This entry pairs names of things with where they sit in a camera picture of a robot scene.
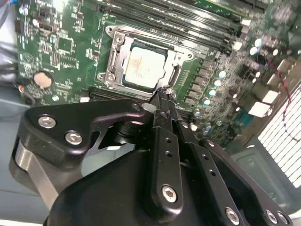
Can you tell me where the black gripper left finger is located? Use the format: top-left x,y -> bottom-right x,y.
8,88 -> 185,221

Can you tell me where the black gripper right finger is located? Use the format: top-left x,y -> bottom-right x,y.
168,90 -> 296,226

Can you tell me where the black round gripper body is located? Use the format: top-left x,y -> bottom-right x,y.
43,148 -> 222,226

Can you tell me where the silver square CPU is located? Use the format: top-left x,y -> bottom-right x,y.
122,42 -> 174,91

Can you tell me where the metal socket cover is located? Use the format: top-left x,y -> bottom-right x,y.
105,30 -> 182,94

